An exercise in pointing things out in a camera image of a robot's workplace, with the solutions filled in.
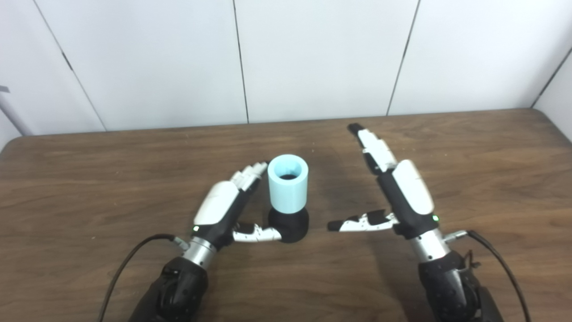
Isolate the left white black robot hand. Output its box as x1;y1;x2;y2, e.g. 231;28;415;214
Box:
191;161;283;251

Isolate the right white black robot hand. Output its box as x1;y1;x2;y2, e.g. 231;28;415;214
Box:
327;123;441;240

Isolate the light-blue short hose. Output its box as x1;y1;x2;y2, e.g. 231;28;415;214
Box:
267;154;309;215

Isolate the black funnel-shaped nozzle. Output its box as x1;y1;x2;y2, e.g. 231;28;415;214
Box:
267;206;310;244

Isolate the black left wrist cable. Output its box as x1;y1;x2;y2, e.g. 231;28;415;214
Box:
97;234;190;322

